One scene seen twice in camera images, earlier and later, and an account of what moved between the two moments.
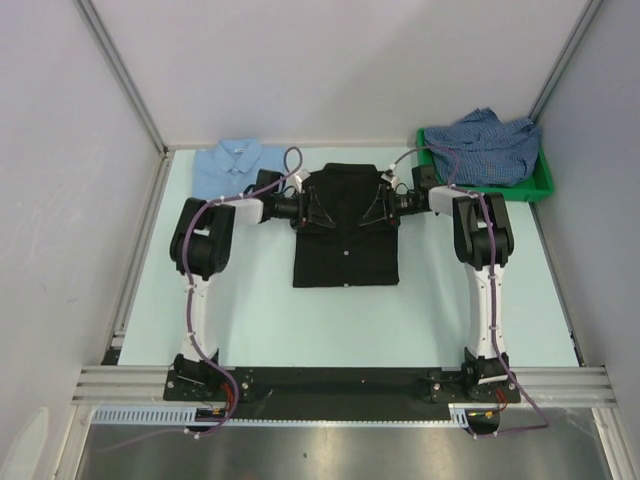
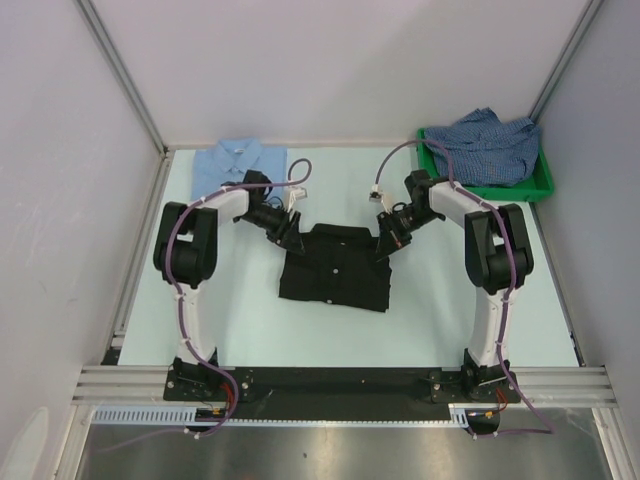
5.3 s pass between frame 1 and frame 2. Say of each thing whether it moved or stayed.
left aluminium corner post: stayed
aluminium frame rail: stayed
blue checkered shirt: stayed
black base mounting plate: stayed
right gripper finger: moved
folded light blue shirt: stayed
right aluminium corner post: stayed
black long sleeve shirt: moved
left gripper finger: moved
